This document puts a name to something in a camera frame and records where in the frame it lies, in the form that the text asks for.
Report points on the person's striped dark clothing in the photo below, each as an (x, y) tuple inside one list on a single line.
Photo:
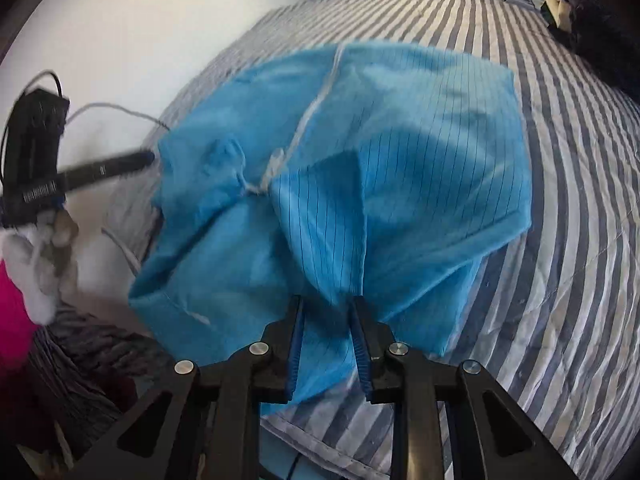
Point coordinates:
[(85, 360)]

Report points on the person's left forearm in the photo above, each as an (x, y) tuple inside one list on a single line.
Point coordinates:
[(12, 320)]

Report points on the bed with striped sheet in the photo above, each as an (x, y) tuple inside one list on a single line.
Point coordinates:
[(575, 210)]

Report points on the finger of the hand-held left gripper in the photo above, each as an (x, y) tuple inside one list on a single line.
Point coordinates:
[(110, 166)]

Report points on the light blue work coat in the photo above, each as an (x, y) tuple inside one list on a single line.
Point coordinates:
[(400, 160)]

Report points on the person's left hand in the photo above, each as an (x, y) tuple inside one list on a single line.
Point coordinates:
[(35, 265)]

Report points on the beige folded garment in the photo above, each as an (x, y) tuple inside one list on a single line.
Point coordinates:
[(560, 10)]

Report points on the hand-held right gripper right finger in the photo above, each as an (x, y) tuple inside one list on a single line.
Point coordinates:
[(361, 355)]

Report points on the navy puffer jacket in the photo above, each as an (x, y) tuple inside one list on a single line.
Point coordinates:
[(610, 45)]

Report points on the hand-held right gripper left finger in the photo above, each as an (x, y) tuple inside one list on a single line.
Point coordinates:
[(296, 355)]

